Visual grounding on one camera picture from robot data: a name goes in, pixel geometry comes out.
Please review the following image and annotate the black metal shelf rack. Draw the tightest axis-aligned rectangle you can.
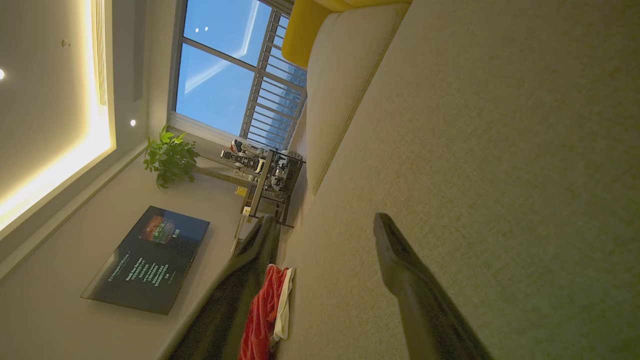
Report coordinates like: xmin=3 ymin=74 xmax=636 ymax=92
xmin=242 ymin=149 xmax=306 ymax=228

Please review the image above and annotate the white black toy robot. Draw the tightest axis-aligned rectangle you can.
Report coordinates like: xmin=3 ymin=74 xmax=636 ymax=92
xmin=220 ymin=139 xmax=266 ymax=175

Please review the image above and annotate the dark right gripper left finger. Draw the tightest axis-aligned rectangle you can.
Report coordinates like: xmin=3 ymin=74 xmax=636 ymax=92
xmin=169 ymin=215 xmax=280 ymax=360

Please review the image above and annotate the black flat screen television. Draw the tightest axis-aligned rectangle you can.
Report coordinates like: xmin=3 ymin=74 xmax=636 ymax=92
xmin=81 ymin=205 xmax=211 ymax=316

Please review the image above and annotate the green potted plant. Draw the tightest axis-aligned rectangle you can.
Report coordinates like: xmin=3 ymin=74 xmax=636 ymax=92
xmin=144 ymin=125 xmax=201 ymax=190

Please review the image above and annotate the yellow cushion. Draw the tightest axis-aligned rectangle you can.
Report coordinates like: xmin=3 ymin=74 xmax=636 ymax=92
xmin=281 ymin=0 xmax=413 ymax=70

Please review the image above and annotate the warm ceiling strip light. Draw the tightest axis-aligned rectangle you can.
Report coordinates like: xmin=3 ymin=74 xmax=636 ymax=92
xmin=0 ymin=0 xmax=117 ymax=231

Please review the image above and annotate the grey sofa backrest section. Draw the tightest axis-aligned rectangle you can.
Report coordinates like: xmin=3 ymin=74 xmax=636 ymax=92
xmin=305 ymin=4 xmax=412 ymax=196

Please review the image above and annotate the grey balcony railing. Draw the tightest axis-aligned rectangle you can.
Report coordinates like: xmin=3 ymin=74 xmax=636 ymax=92
xmin=240 ymin=9 xmax=308 ymax=151

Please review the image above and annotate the large glass window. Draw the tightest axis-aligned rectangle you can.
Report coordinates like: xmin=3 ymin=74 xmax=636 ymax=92
xmin=167 ymin=0 xmax=308 ymax=151

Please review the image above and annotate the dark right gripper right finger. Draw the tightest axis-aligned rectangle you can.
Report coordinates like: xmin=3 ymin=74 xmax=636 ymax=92
xmin=373 ymin=213 xmax=494 ymax=360

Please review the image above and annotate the grey fabric sofa seat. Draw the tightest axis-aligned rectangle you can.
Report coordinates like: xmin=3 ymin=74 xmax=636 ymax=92
xmin=277 ymin=0 xmax=640 ymax=360

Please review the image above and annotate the red and white sports jersey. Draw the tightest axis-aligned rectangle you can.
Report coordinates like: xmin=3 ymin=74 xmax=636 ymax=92
xmin=239 ymin=264 xmax=297 ymax=360

